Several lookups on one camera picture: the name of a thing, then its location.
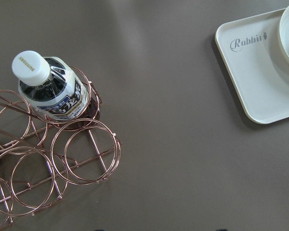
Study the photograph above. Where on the tea bottle dark label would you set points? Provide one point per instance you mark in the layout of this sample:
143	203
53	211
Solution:
52	88

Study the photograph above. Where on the cream rectangular tray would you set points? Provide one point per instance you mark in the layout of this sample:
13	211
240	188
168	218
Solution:
257	68

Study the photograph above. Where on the copper wire bottle rack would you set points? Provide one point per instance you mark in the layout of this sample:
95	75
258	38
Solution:
42	160

